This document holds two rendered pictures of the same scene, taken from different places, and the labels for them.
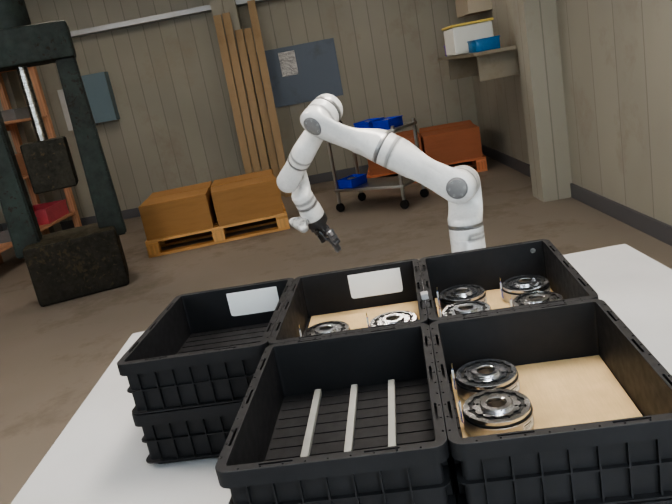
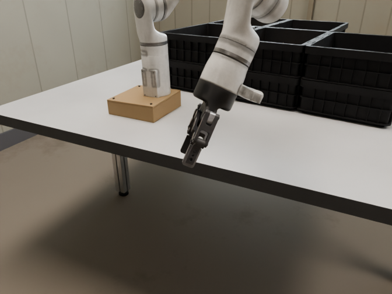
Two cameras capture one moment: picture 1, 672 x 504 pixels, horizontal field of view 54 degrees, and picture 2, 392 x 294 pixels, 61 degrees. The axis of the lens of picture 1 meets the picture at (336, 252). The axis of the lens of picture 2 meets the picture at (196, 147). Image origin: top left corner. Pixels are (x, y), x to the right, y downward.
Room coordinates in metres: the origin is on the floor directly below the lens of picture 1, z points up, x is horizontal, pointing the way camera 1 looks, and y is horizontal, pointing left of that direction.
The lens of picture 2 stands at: (2.69, 0.26, 1.12)
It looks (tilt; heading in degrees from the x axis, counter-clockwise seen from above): 26 degrees down; 205
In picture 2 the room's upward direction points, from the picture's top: straight up
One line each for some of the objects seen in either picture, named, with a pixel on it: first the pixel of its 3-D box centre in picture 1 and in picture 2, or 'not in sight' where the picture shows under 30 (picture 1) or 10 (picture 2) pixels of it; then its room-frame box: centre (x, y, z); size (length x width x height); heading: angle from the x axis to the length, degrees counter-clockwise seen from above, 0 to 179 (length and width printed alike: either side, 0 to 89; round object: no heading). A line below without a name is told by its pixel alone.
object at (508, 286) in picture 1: (525, 283); not in sight; (1.39, -0.40, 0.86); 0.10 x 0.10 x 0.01
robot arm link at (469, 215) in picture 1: (462, 199); (151, 20); (1.71, -0.36, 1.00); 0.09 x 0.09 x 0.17; 67
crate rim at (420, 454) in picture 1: (340, 391); (308, 27); (0.93, 0.03, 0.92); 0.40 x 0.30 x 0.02; 173
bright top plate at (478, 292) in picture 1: (462, 293); not in sight; (1.40, -0.26, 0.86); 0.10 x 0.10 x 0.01
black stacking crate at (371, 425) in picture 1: (345, 421); (306, 38); (0.93, 0.03, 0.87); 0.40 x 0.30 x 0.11; 173
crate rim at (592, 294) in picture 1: (496, 279); (213, 32); (1.29, -0.31, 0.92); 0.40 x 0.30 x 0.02; 173
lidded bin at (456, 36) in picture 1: (468, 37); not in sight; (6.70, -1.65, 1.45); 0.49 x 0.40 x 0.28; 179
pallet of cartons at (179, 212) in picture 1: (216, 210); not in sight; (6.72, 1.12, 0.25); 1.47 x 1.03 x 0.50; 89
